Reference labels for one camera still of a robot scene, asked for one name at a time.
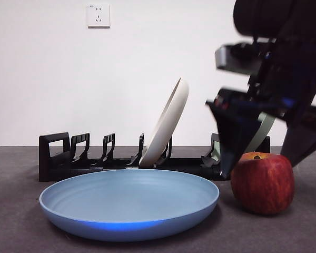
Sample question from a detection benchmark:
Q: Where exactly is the red apple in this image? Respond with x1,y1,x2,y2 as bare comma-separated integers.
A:
231,152,295,216

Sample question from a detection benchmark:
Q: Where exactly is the cream plate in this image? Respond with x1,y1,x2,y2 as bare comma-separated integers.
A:
139,76,190,167

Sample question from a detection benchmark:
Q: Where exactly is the blue plate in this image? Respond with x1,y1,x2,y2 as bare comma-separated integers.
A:
39,169,220,242

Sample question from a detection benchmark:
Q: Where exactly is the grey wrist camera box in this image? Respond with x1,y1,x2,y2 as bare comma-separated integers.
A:
215,43,266,76

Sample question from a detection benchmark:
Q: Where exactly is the white wall socket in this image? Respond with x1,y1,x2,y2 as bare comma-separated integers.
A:
87,3,111,28

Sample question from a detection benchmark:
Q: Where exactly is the black plate rack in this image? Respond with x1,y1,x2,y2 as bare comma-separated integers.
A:
38,132,271,182

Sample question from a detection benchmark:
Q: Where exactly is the green plate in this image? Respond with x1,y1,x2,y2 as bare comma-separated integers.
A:
212,112,277,160

